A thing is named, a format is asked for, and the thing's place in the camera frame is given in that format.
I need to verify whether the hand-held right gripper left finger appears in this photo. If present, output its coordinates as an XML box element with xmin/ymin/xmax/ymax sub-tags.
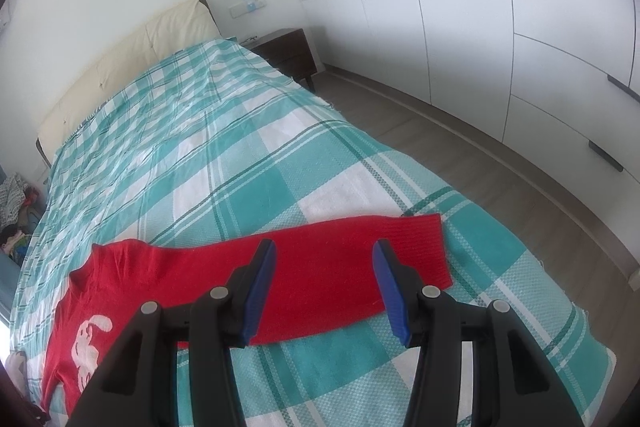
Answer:
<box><xmin>70</xmin><ymin>239</ymin><xmax>277</xmax><ymax>427</ymax></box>

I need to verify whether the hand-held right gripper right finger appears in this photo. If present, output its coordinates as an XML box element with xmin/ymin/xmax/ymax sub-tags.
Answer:
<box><xmin>372</xmin><ymin>241</ymin><xmax>586</xmax><ymax>427</ymax></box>

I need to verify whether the red knit sweater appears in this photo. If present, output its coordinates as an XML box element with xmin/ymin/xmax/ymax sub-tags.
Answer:
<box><xmin>39</xmin><ymin>213</ymin><xmax>455</xmax><ymax>410</ymax></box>

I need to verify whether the pile of mixed clothes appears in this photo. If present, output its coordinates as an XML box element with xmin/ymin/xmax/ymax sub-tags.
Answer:
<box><xmin>0</xmin><ymin>172</ymin><xmax>43</xmax><ymax>265</ymax></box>

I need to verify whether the teal plaid bed blanket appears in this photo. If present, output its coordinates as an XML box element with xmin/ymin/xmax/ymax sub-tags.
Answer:
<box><xmin>10</xmin><ymin>36</ymin><xmax>618</xmax><ymax>427</ymax></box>

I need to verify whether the dark wooden nightstand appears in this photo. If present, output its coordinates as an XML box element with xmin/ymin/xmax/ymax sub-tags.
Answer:
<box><xmin>249</xmin><ymin>28</ymin><xmax>319</xmax><ymax>94</ymax></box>

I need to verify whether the cream padded headboard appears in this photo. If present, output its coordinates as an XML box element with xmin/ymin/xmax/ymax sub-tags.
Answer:
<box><xmin>36</xmin><ymin>0</ymin><xmax>221</xmax><ymax>168</ymax></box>

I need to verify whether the white wardrobe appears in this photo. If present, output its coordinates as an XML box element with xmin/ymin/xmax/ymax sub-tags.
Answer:
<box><xmin>265</xmin><ymin>0</ymin><xmax>640</xmax><ymax>228</ymax></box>

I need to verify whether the white wall switch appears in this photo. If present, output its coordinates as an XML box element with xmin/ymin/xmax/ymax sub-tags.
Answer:
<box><xmin>228</xmin><ymin>0</ymin><xmax>267</xmax><ymax>16</ymax></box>

